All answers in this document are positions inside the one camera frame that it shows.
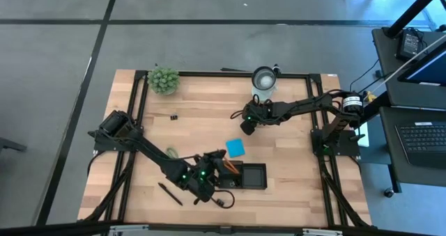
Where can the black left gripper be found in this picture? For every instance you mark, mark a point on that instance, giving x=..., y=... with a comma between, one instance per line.
x=209, y=180

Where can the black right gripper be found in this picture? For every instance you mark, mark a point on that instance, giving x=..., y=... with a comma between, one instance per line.
x=259, y=113

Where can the blue sticky note pad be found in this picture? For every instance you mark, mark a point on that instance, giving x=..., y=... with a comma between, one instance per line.
x=235, y=148

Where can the black pen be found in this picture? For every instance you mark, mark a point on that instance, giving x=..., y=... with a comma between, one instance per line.
x=170, y=194

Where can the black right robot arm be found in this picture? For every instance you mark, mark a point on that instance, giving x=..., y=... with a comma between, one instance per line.
x=306, y=105

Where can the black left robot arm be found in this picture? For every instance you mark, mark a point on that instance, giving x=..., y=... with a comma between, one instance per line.
x=153, y=152

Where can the black mesh desk organizer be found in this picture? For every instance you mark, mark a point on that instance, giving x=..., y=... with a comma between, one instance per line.
x=254, y=177

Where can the black rig crossbar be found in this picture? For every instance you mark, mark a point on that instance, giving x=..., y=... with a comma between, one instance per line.
x=174, y=229

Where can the green artificial potted plant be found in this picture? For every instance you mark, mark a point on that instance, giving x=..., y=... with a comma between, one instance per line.
x=163, y=80

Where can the yellow power plug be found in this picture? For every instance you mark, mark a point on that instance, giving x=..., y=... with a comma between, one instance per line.
x=371, y=96

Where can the black side desk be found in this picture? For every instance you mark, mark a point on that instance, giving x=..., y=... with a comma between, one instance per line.
x=393, y=83

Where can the black caster wheel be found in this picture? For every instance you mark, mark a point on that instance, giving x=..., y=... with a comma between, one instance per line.
x=388, y=193

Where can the black keyboard tray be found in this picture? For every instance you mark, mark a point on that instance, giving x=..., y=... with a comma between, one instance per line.
x=400, y=175

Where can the black power adapter box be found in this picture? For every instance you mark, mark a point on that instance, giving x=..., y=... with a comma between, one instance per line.
x=410, y=44

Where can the black computer keyboard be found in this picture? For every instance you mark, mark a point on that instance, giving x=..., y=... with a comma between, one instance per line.
x=425, y=140

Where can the black computer monitor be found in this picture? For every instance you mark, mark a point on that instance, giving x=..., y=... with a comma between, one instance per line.
x=428, y=72

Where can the black diagonal pole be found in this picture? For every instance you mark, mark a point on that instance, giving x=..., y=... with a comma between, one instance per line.
x=414, y=9

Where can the grey chair base leg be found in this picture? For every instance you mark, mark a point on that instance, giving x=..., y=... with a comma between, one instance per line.
x=12, y=145

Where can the black metal table frame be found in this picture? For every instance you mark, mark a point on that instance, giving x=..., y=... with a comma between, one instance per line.
x=209, y=74

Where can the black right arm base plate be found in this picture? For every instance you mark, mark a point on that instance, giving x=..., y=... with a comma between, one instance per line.
x=348, y=149

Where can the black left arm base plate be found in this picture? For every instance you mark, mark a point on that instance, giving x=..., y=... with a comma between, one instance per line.
x=111, y=147

